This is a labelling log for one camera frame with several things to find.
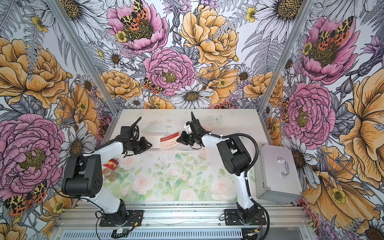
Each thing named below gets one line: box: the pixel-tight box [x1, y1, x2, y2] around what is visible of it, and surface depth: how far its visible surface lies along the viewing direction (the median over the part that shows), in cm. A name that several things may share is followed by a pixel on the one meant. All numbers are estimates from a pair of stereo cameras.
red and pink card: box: [160, 132, 180, 150], surface depth 103 cm
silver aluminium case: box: [254, 144, 304, 204], surface depth 75 cm
